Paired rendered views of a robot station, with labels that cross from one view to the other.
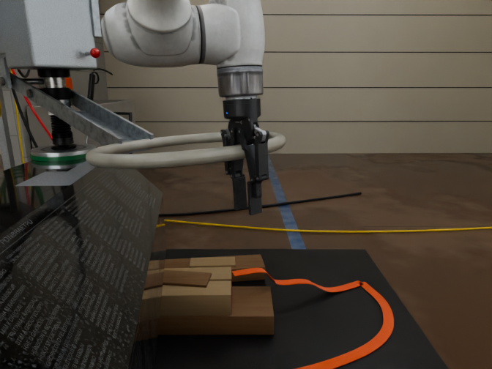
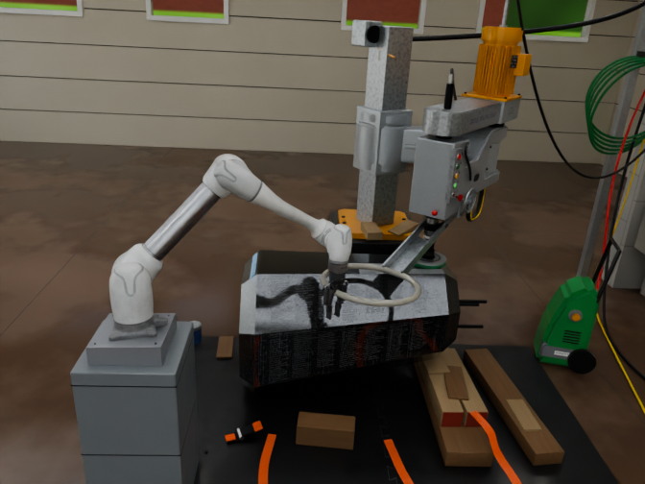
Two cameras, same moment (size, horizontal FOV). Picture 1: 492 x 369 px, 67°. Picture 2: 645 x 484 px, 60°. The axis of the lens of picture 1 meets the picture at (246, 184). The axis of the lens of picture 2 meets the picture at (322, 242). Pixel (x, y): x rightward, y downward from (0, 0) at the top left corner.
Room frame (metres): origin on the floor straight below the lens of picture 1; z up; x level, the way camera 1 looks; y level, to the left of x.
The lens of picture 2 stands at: (0.57, -2.28, 2.11)
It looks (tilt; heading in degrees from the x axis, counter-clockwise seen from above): 22 degrees down; 87
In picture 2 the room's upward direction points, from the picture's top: 3 degrees clockwise
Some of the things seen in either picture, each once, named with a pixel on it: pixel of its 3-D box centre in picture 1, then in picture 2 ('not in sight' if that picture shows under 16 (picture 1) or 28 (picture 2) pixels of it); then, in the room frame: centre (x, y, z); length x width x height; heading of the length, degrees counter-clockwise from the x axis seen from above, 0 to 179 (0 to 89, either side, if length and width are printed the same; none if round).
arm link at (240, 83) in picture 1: (240, 83); (338, 264); (0.75, 0.01, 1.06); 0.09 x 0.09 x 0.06
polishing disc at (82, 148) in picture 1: (64, 149); (427, 257); (1.32, 0.66, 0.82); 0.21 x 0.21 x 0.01
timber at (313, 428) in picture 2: not in sight; (325, 430); (0.75, 0.06, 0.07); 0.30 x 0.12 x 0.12; 174
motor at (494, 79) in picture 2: not in sight; (499, 62); (1.74, 1.18, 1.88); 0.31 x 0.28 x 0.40; 143
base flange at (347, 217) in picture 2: not in sight; (374, 223); (1.10, 1.36, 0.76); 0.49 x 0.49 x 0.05; 0
